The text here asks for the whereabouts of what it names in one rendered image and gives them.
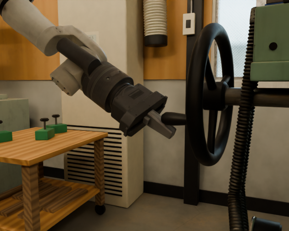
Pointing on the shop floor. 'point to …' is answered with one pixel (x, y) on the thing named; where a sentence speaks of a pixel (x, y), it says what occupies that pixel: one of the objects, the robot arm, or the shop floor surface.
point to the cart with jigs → (55, 196)
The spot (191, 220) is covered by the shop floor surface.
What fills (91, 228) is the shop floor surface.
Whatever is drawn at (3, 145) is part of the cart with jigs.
